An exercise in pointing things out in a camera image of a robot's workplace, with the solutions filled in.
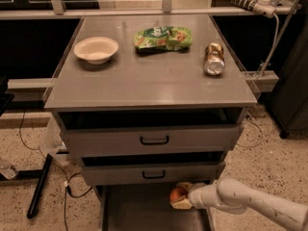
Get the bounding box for grey middle drawer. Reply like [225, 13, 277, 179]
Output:
[82, 152, 225, 186]

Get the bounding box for black floor cable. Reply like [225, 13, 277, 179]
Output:
[18, 111, 94, 231]

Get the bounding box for black metal bar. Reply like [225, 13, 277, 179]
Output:
[27, 154, 53, 219]

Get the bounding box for grey drawer cabinet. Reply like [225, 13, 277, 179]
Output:
[43, 14, 258, 231]

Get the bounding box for grey drawer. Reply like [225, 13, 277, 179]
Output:
[82, 152, 225, 186]
[98, 183, 215, 231]
[58, 108, 246, 158]

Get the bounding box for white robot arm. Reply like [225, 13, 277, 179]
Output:
[169, 178, 308, 231]

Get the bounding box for grey top drawer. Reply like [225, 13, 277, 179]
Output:
[58, 108, 246, 158]

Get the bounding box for crushed metal can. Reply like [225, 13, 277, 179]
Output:
[203, 43, 225, 76]

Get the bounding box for green chip bag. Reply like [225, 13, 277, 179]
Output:
[134, 26, 193, 51]

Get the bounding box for grey bottom drawer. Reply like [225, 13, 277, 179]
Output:
[98, 183, 215, 231]

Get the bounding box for orange fruit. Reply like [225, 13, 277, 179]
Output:
[169, 187, 188, 202]

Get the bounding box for white paper bowl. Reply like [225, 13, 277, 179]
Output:
[73, 37, 118, 64]

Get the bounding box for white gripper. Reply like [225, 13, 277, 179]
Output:
[170, 182, 214, 210]

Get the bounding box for white cable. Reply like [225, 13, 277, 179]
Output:
[236, 13, 280, 148]

